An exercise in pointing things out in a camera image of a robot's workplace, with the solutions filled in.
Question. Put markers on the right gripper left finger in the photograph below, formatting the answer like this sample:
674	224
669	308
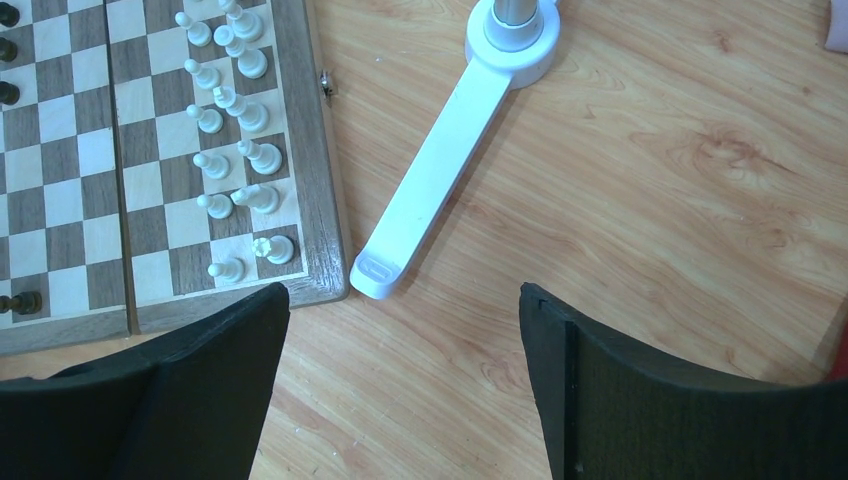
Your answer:
188	404

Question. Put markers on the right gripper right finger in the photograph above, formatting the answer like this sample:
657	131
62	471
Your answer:
614	407

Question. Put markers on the wooden folding chess board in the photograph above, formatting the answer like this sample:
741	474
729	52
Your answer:
98	186

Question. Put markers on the dark chess pawn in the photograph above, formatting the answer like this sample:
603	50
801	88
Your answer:
9	93
9	14
8	50

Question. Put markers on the white chess pawn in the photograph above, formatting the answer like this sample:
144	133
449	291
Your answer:
198	33
230	270
215	166
218	206
206	77
209	121

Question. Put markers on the white chess rook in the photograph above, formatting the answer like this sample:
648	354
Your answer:
277	249

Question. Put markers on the white chess knight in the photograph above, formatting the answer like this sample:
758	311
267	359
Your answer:
261	198

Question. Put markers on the white chess queen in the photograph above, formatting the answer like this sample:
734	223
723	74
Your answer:
251	62

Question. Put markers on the metal board clasp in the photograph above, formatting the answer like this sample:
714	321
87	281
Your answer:
327	86

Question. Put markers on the red shirt on hanger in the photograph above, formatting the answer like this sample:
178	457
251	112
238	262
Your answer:
839	367

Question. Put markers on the white stand base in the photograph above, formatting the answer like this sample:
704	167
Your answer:
500	58

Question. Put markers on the grey metal stand pole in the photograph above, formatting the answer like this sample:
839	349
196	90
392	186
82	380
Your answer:
514	12

